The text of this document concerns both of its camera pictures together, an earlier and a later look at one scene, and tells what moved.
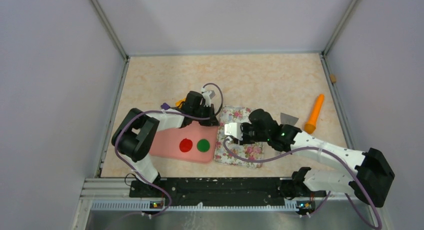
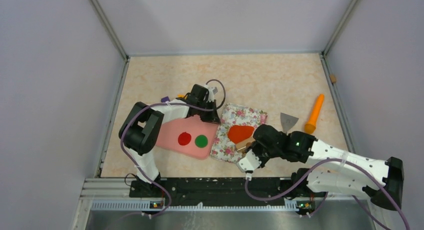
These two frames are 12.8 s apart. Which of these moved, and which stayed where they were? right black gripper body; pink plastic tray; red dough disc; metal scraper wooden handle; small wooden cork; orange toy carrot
Moved: right black gripper body; red dough disc; pink plastic tray
Stayed: orange toy carrot; small wooden cork; metal scraper wooden handle
